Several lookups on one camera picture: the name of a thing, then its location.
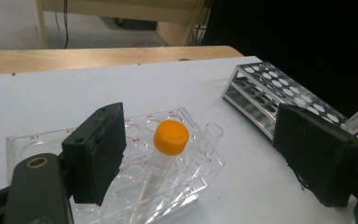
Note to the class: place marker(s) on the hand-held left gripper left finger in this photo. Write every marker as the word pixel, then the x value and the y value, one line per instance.
pixel 93 155

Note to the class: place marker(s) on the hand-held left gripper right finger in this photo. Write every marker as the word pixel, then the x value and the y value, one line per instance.
pixel 317 152

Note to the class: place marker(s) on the metal test tube rack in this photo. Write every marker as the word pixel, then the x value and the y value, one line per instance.
pixel 251 109

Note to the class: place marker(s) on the orange cap test tube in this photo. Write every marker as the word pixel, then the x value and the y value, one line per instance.
pixel 171 137

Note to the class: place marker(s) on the clear acrylic test tube rack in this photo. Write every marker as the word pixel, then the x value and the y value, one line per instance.
pixel 183 193

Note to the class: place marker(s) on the clear glass tube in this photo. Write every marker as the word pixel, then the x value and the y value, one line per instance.
pixel 209 140

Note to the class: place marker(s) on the white table cover sheet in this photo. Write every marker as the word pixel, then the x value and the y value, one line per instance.
pixel 74 90

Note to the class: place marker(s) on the wooden table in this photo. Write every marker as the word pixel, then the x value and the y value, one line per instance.
pixel 74 59

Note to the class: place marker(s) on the black box on floor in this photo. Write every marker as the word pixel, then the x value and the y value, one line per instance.
pixel 136 24

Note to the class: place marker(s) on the wooden furniture frame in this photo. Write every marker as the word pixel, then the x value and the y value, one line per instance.
pixel 174 31

